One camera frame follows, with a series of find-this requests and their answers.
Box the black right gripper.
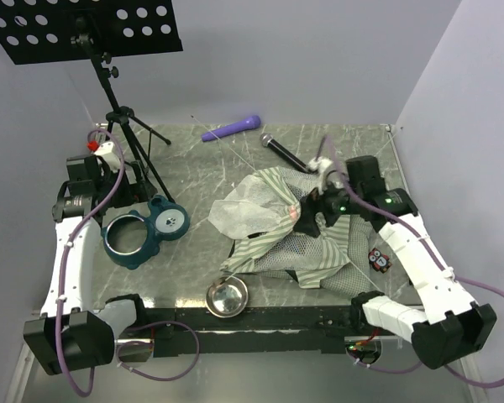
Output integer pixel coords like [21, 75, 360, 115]
[292, 172, 363, 238]

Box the red owl number tag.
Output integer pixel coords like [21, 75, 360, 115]
[368, 248, 391, 274]

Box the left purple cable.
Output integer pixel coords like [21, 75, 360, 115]
[54, 128, 201, 397]

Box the purple plastic microphone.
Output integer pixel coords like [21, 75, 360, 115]
[201, 115, 261, 142]

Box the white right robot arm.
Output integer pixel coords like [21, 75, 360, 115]
[294, 155, 496, 369]

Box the black perforated music stand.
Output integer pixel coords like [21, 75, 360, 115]
[0, 0, 183, 192]

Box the black handheld microphone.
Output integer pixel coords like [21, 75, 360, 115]
[260, 133, 308, 173]

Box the purple cable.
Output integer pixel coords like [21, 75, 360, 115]
[54, 128, 201, 397]
[317, 134, 504, 390]

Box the stainless steel bowl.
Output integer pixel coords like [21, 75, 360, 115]
[205, 275, 249, 319]

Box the teal double pet feeder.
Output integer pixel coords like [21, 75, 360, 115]
[101, 195, 190, 270]

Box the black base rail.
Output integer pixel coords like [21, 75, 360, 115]
[147, 306, 374, 354]

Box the grey checked cushion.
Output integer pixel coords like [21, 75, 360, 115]
[234, 212, 387, 295]

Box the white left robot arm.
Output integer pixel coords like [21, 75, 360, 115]
[24, 152, 149, 375]

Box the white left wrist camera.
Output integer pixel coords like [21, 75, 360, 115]
[87, 140, 121, 172]

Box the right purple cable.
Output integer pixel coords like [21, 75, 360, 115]
[317, 134, 504, 390]

